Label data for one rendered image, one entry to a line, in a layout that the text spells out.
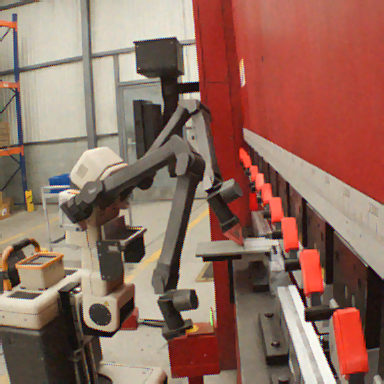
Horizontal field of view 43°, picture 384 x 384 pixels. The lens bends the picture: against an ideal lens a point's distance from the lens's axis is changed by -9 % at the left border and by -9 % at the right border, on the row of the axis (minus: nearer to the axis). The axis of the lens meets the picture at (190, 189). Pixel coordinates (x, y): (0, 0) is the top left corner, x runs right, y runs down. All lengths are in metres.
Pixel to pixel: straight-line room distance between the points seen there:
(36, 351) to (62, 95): 8.41
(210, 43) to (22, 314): 1.66
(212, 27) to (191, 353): 1.75
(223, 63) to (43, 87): 7.99
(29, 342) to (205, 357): 0.83
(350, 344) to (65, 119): 9.93
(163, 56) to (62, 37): 7.56
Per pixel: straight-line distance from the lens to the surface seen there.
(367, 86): 0.43
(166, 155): 1.67
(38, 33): 10.69
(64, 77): 10.25
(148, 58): 2.93
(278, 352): 1.28
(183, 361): 1.66
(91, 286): 2.10
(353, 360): 0.41
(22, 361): 2.25
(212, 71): 2.74
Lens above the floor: 1.48
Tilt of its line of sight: 8 degrees down
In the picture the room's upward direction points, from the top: 5 degrees counter-clockwise
